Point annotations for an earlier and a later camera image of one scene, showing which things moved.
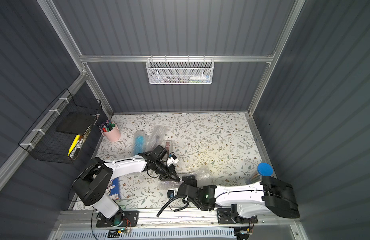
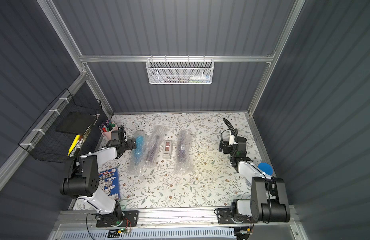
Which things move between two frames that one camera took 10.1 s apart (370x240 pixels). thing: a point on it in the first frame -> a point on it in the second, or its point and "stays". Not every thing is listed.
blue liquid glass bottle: [139, 144] stays
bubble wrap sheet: [156, 138] stays
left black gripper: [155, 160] -> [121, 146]
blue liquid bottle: [140, 143] stays
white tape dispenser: [168, 145] stays
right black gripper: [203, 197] -> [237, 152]
